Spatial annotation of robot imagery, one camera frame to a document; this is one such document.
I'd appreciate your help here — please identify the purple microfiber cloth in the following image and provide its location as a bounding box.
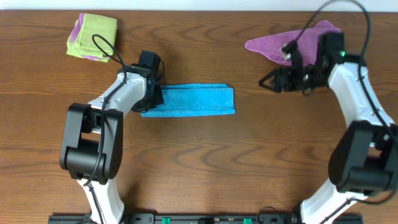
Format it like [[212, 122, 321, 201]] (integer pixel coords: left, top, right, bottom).
[[245, 20, 341, 65]]

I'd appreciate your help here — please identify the blue microfiber cloth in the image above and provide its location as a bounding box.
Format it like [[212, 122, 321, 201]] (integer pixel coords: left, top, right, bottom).
[[141, 83, 236, 118]]

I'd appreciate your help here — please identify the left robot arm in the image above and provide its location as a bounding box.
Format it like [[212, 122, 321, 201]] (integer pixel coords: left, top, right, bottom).
[[60, 50, 164, 223]]

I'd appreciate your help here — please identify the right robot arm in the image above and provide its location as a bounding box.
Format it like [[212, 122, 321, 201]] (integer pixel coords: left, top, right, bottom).
[[259, 32, 397, 223]]

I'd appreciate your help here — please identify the folded green cloth top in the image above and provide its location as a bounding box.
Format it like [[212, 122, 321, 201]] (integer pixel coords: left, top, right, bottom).
[[73, 13, 118, 62]]

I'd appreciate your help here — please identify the folded green cloth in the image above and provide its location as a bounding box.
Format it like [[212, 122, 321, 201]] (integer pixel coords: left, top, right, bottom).
[[73, 13, 118, 62], [67, 18, 109, 62]]

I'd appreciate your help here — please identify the folded green cloth bottom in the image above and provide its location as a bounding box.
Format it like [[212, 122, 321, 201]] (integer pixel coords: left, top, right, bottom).
[[67, 18, 109, 62]]

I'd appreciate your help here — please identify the folded purple cloth in stack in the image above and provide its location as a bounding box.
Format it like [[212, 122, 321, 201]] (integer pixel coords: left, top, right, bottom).
[[67, 13, 118, 62]]

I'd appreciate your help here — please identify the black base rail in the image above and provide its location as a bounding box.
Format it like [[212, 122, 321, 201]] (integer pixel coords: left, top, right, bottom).
[[48, 212, 364, 224]]

